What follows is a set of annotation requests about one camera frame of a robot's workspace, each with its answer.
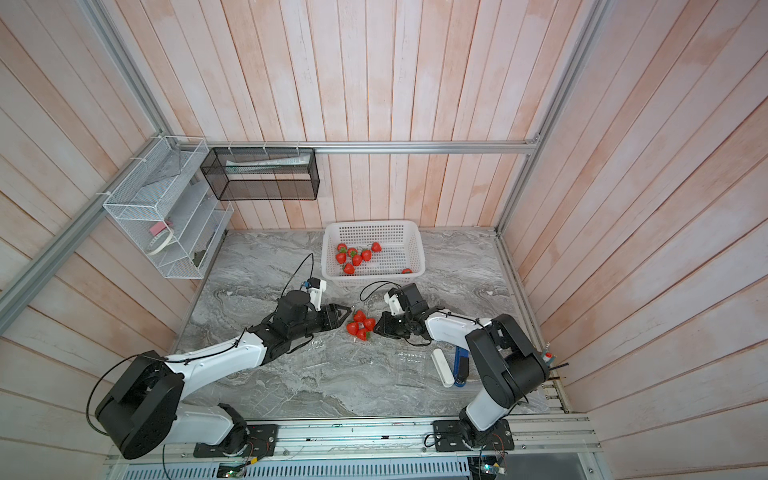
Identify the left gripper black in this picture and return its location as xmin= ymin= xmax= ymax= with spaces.
xmin=290 ymin=303 xmax=353 ymax=340

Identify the clear plastic clamshell container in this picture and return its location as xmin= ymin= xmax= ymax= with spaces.
xmin=317 ymin=304 xmax=377 ymax=341

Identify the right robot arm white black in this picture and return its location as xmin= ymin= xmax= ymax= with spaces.
xmin=374 ymin=284 xmax=551 ymax=437

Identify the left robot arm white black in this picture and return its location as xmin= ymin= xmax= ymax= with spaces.
xmin=89 ymin=289 xmax=352 ymax=460

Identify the white perforated plastic basket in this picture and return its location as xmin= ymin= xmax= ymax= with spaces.
xmin=321 ymin=220 xmax=426 ymax=287

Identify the blue object on table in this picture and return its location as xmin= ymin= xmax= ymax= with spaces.
xmin=453 ymin=346 xmax=470 ymax=388

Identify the roll of tape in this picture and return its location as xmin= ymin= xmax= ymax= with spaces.
xmin=146 ymin=227 xmax=174 ymax=256

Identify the pink note pad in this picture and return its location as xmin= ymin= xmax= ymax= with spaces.
xmin=149 ymin=221 xmax=168 ymax=236

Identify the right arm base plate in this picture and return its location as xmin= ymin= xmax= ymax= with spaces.
xmin=432 ymin=419 xmax=515 ymax=452

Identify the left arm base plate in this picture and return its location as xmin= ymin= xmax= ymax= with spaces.
xmin=193 ymin=424 xmax=279 ymax=459

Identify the black mesh wall basket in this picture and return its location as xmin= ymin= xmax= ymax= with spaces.
xmin=201 ymin=146 xmax=320 ymax=201

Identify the white wire wall shelf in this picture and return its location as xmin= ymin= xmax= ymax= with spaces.
xmin=104 ymin=135 xmax=233 ymax=280

